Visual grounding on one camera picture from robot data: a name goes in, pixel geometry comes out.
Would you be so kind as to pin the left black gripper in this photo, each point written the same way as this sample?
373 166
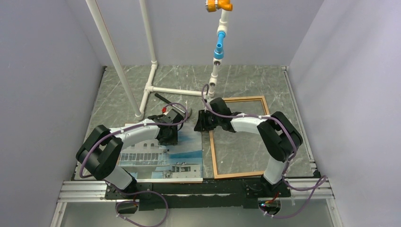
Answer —
173 141

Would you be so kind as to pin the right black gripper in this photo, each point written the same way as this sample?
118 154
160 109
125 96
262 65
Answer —
201 125

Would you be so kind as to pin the building photo print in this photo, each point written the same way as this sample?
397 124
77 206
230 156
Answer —
150 161

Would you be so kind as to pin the brown wooden picture frame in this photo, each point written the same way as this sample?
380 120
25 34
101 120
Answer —
216 156

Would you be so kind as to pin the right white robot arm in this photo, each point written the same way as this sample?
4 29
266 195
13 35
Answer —
281 139

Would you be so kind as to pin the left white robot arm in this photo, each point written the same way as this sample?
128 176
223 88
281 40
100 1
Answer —
100 152

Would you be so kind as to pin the blue pipe fitting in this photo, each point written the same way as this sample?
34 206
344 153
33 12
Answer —
219 50

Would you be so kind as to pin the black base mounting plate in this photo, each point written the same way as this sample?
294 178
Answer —
211 193

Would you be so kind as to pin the white pvc pipe stand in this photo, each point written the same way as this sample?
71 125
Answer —
125 90

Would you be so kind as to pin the orange pipe fitting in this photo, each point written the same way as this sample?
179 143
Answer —
215 5

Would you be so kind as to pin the aluminium rail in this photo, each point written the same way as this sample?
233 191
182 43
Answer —
95 191

